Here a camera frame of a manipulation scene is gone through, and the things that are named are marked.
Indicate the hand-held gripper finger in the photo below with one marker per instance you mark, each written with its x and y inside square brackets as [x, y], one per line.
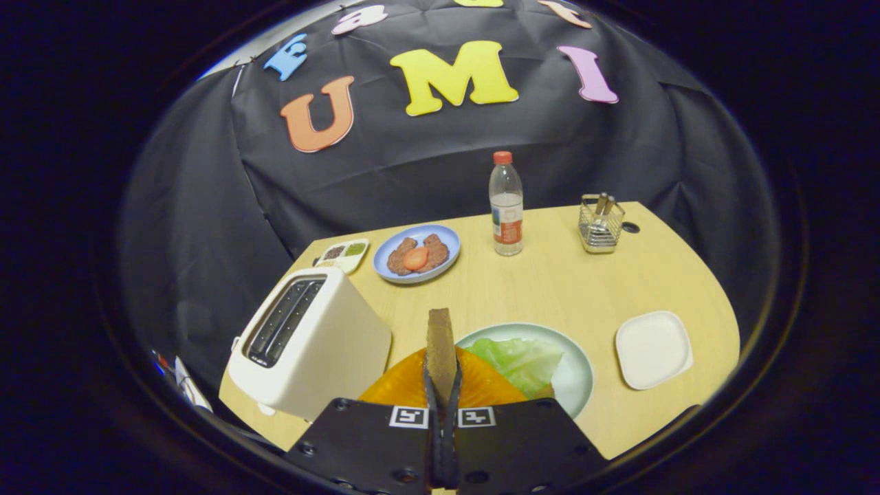
[433, 454]
[450, 454]

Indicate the brown toast bread slice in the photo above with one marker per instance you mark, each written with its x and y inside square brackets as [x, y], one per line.
[441, 350]

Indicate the green lettuce leaf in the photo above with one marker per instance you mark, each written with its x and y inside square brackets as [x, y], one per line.
[515, 361]

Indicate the cream white toaster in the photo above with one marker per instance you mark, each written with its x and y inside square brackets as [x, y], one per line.
[330, 357]

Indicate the pale green round plate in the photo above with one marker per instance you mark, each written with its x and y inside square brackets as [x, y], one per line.
[576, 378]

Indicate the brown meat patty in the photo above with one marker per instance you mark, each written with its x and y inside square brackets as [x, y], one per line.
[397, 262]
[437, 249]

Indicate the red tomato slice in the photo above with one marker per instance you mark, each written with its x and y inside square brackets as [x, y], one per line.
[415, 259]

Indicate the blue round plate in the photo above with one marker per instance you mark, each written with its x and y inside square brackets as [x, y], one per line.
[450, 237]

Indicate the white condiment tray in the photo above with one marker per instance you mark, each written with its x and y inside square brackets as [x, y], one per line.
[342, 256]

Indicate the white square plate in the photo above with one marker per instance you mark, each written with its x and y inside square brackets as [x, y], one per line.
[653, 350]

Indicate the clear bottle with red cap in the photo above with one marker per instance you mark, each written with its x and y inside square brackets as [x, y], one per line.
[507, 220]

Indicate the white printed object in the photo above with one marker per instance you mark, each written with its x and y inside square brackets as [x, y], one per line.
[189, 388]

